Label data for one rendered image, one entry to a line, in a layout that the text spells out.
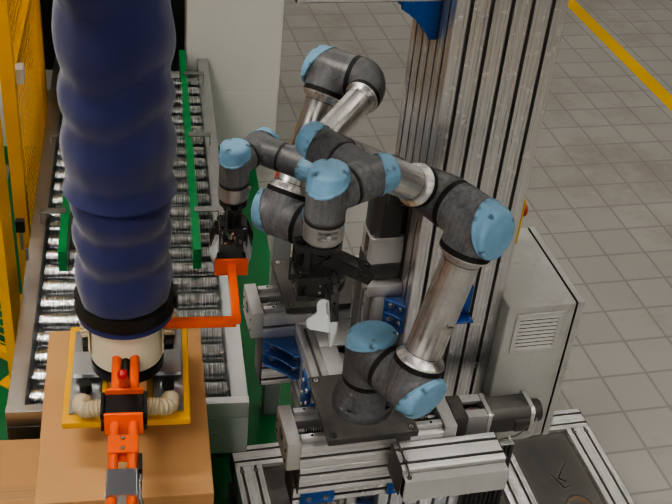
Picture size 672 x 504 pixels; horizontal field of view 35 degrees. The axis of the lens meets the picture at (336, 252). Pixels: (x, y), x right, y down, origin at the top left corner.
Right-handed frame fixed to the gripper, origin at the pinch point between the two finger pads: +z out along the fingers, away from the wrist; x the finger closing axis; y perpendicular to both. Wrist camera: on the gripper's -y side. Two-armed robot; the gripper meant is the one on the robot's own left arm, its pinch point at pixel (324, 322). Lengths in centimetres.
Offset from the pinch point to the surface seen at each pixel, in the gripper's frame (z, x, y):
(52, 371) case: 58, -58, 54
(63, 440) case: 58, -33, 52
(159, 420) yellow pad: 45, -23, 30
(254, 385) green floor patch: 152, -145, -18
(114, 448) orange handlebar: 32, -4, 41
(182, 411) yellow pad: 45, -25, 24
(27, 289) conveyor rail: 92, -138, 62
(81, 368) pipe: 42, -40, 46
